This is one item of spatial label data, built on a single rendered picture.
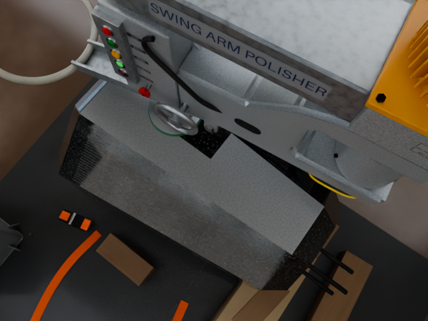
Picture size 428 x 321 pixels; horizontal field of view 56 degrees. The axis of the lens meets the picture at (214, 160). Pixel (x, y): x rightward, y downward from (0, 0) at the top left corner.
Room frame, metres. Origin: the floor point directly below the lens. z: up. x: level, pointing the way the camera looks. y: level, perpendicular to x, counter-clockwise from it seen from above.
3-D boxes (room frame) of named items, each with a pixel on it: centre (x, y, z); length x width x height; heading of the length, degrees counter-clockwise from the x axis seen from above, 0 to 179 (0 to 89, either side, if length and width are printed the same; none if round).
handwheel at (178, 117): (0.49, 0.11, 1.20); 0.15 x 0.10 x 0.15; 66
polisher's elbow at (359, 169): (0.38, -0.43, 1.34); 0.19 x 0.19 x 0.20
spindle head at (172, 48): (0.62, 0.10, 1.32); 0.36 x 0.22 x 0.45; 66
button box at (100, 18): (0.58, 0.28, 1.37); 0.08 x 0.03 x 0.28; 66
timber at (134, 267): (0.08, 0.42, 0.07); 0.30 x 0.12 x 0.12; 58
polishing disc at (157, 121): (0.65, 0.17, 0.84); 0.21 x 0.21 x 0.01
